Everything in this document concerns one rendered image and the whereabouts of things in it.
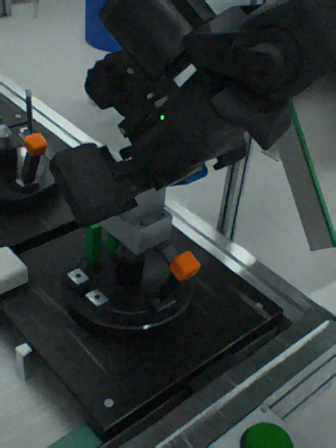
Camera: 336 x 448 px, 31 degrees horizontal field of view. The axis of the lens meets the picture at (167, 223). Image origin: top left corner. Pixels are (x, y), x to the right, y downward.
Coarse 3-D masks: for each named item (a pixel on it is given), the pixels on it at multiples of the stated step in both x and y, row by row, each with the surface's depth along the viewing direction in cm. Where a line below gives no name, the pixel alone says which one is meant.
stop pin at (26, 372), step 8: (24, 344) 58; (16, 352) 57; (24, 352) 57; (32, 352) 57; (16, 360) 58; (24, 360) 57; (32, 360) 58; (24, 368) 58; (32, 368) 58; (24, 376) 58; (32, 376) 59
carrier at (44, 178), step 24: (0, 120) 77; (0, 144) 74; (48, 144) 86; (0, 168) 75; (48, 168) 78; (0, 192) 73; (24, 192) 73; (48, 192) 75; (0, 216) 72; (24, 216) 73; (48, 216) 73; (72, 216) 73; (0, 240) 69; (24, 240) 69; (48, 240) 72
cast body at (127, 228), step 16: (144, 192) 54; (160, 192) 55; (144, 208) 55; (160, 208) 56; (112, 224) 57; (128, 224) 55; (144, 224) 55; (160, 224) 56; (128, 240) 56; (144, 240) 55; (160, 240) 57
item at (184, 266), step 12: (168, 252) 55; (168, 264) 55; (180, 264) 53; (192, 264) 53; (168, 276) 55; (180, 276) 53; (192, 276) 54; (168, 288) 56; (156, 300) 58; (168, 300) 58
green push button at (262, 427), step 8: (256, 424) 52; (264, 424) 52; (272, 424) 52; (248, 432) 52; (256, 432) 52; (264, 432) 52; (272, 432) 52; (280, 432) 52; (248, 440) 51; (256, 440) 51; (264, 440) 51; (272, 440) 51; (280, 440) 51; (288, 440) 51
